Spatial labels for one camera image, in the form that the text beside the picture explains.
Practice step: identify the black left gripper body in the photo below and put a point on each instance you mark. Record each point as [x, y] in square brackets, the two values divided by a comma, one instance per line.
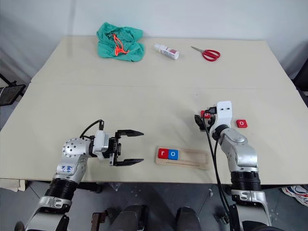
[116, 147]

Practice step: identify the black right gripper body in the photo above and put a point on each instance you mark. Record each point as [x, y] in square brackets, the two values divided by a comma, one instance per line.
[212, 111]

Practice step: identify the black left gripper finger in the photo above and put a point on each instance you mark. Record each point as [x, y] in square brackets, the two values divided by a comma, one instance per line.
[130, 162]
[130, 133]

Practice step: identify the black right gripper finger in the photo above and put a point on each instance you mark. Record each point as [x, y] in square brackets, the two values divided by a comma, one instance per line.
[199, 122]

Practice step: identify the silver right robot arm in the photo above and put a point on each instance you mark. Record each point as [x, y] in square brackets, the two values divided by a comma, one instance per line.
[240, 154]

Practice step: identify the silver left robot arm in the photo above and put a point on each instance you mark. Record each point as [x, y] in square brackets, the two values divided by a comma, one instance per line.
[72, 157]

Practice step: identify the red letter block o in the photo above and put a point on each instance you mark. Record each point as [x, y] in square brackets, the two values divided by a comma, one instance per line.
[241, 123]

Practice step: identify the red letter block r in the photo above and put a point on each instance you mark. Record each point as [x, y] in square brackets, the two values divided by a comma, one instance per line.
[163, 153]

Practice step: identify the wooden letter tray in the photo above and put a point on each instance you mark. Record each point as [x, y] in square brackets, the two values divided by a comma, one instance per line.
[190, 158]

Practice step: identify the blue letter block o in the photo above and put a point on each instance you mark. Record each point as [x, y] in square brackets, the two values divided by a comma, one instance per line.
[173, 154]

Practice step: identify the dark rounded shape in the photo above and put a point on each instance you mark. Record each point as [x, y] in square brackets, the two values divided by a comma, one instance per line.
[131, 217]
[188, 219]

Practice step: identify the white plastic bottle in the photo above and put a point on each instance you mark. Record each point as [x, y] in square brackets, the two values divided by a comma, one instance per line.
[167, 51]

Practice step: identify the green crumpled cloth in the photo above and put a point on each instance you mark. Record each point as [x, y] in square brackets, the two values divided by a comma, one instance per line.
[130, 50]

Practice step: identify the dark chair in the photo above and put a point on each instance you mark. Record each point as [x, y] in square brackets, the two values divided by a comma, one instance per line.
[302, 72]

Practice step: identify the white sneaker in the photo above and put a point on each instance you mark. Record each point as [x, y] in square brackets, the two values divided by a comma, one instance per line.
[297, 192]

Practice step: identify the black metal stand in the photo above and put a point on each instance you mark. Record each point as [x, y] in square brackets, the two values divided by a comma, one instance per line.
[10, 92]

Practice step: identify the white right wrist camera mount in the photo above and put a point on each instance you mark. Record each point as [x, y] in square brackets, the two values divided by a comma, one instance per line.
[223, 115]

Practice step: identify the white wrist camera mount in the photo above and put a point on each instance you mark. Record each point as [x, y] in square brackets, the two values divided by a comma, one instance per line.
[223, 115]
[102, 144]

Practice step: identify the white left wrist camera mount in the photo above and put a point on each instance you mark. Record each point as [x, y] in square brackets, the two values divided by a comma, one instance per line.
[102, 144]

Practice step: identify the brown rusty bracket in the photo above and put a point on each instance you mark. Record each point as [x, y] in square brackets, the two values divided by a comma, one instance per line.
[97, 221]

